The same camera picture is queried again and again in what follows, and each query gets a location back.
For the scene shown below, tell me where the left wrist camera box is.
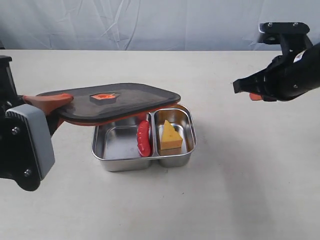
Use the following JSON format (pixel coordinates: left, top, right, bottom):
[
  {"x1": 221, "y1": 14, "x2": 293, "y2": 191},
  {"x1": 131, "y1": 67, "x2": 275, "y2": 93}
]
[{"x1": 5, "y1": 104, "x2": 55, "y2": 180}]

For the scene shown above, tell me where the blue-grey backdrop cloth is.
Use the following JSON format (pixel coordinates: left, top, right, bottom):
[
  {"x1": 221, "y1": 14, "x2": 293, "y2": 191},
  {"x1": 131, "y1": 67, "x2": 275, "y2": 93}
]
[{"x1": 0, "y1": 0, "x2": 320, "y2": 51}]

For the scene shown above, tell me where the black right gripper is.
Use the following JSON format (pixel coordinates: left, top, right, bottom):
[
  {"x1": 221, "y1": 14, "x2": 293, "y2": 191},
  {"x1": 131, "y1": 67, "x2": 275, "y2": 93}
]
[{"x1": 233, "y1": 35, "x2": 314, "y2": 102}]

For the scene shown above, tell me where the yellow cheese wedge toy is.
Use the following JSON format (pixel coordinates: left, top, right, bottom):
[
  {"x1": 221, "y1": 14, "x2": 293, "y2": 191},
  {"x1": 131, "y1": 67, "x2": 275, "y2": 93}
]
[{"x1": 160, "y1": 120, "x2": 183, "y2": 150}]

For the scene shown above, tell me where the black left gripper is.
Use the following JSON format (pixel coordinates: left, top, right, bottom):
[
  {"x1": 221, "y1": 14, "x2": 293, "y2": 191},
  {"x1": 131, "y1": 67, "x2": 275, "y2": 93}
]
[{"x1": 0, "y1": 56, "x2": 73, "y2": 192}]

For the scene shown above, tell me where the dark transparent lid orange seal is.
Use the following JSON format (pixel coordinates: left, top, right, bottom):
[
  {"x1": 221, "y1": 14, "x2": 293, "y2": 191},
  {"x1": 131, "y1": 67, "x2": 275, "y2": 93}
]
[{"x1": 39, "y1": 82, "x2": 181, "y2": 126}]

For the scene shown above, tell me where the red sausage toy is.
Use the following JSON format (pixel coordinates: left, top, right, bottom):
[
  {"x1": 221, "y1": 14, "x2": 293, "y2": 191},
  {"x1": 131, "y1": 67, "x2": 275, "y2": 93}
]
[{"x1": 136, "y1": 120, "x2": 151, "y2": 157}]

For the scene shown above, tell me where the steel two-compartment lunch box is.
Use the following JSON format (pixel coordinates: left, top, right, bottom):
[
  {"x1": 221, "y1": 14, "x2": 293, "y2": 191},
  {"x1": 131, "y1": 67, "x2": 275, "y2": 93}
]
[{"x1": 91, "y1": 104, "x2": 197, "y2": 172}]

